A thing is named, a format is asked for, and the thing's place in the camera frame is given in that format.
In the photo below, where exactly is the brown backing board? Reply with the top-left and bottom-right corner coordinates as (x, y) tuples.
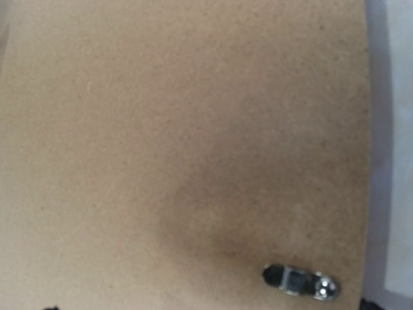
(1, 1), (370, 309)

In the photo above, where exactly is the metal turn clip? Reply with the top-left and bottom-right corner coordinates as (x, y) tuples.
(261, 263), (340, 301)

